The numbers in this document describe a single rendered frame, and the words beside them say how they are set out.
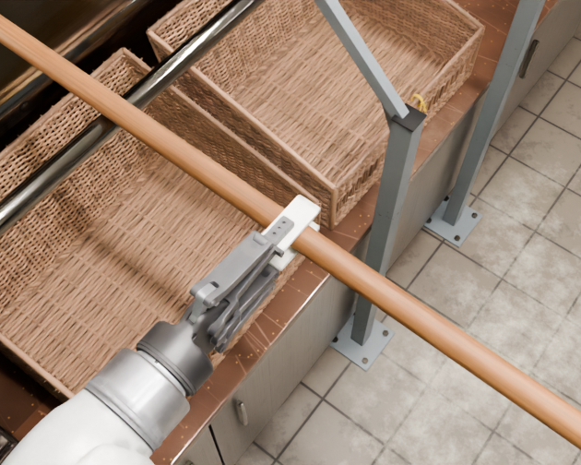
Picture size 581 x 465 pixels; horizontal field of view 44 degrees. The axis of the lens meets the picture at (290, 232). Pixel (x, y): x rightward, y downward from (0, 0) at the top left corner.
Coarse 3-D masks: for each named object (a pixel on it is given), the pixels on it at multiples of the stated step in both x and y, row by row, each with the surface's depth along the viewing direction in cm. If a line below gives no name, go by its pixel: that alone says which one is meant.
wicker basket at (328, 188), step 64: (192, 0) 145; (384, 0) 170; (448, 0) 158; (256, 64) 168; (320, 64) 171; (384, 64) 171; (448, 64) 151; (256, 128) 138; (320, 128) 161; (384, 128) 161; (320, 192) 140
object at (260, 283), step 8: (272, 272) 78; (256, 280) 77; (264, 280) 77; (272, 280) 78; (248, 288) 77; (256, 288) 77; (264, 288) 77; (248, 296) 76; (256, 296) 77; (240, 304) 75; (248, 304) 76; (240, 312) 75; (232, 320) 74; (224, 328) 73; (224, 336) 73; (216, 344) 73
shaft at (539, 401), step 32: (0, 32) 91; (32, 64) 90; (64, 64) 88; (96, 96) 86; (128, 128) 84; (160, 128) 83; (192, 160) 81; (224, 192) 80; (256, 192) 79; (320, 256) 75; (352, 256) 75; (352, 288) 75; (384, 288) 73; (416, 320) 72; (448, 352) 71; (480, 352) 70; (512, 384) 68; (544, 416) 67; (576, 416) 67
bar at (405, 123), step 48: (240, 0) 98; (336, 0) 109; (528, 0) 142; (192, 48) 94; (144, 96) 90; (384, 96) 115; (96, 144) 87; (480, 144) 182; (48, 192) 84; (384, 192) 133; (384, 240) 146; (336, 336) 198; (384, 336) 198
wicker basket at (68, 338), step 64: (128, 64) 140; (64, 128) 134; (192, 128) 143; (0, 192) 128; (128, 192) 152; (192, 192) 152; (0, 256) 132; (64, 256) 144; (128, 256) 144; (192, 256) 145; (0, 320) 138; (64, 320) 138; (128, 320) 138; (64, 384) 114
